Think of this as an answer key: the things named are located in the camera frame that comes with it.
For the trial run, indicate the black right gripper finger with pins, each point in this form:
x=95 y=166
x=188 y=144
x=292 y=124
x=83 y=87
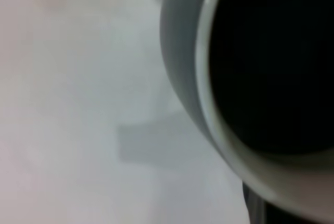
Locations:
x=254 y=209

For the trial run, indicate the dark grey ceramic cup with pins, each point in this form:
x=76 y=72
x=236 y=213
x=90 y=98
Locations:
x=180 y=51

